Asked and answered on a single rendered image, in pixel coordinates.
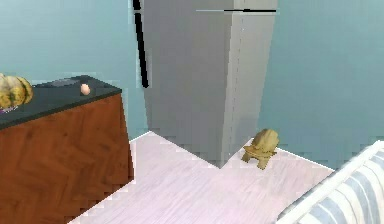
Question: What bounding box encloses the tan carved figurine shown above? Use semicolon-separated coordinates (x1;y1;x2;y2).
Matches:
241;128;280;171

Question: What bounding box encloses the grey fridge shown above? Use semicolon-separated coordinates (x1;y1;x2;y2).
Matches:
129;0;279;169

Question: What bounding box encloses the brown wooden counter black top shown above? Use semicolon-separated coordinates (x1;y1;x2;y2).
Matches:
0;75;135;224

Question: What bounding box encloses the white blue striped sofa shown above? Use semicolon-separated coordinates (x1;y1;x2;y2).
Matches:
275;140;384;224

